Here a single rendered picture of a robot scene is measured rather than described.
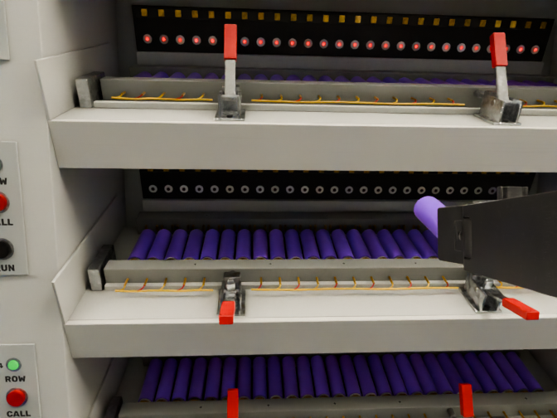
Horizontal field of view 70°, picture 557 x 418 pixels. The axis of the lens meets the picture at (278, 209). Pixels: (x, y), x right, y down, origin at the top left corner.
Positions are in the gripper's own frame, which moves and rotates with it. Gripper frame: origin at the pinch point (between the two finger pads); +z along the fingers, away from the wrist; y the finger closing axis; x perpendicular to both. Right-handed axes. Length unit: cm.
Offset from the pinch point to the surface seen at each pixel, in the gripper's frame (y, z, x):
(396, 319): -2.2, 20.9, 8.9
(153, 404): 24.3, 31.3, 21.1
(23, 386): 34.4, 21.9, 15.1
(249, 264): 12.6, 25.3, 3.7
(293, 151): 8.4, 18.3, -7.5
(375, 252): -2.4, 28.4, 2.7
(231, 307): 14.1, 16.7, 6.7
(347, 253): 1.1, 27.8, 2.7
